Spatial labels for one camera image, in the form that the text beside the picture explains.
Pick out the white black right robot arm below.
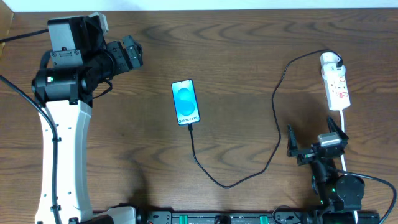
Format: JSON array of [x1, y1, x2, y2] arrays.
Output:
[[287, 117, 364, 223]]

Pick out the black USB charging cable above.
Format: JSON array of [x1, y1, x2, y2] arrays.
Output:
[[187, 48, 345, 189]]

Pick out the white power strip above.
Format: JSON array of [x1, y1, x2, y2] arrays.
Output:
[[321, 63, 351, 111]]

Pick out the white power strip cord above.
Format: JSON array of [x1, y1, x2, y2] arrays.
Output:
[[338, 108, 359, 224]]

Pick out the blue screen Galaxy smartphone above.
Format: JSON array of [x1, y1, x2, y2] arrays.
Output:
[[171, 79, 201, 126]]

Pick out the white USB charger plug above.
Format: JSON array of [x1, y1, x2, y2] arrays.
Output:
[[320, 52, 345, 80]]

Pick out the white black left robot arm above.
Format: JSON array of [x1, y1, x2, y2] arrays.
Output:
[[32, 12, 143, 224]]

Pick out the black mounting rail base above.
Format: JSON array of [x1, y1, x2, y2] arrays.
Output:
[[136, 210, 381, 224]]

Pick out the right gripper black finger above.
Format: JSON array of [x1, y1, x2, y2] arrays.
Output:
[[287, 124, 299, 157], [327, 116, 349, 140]]

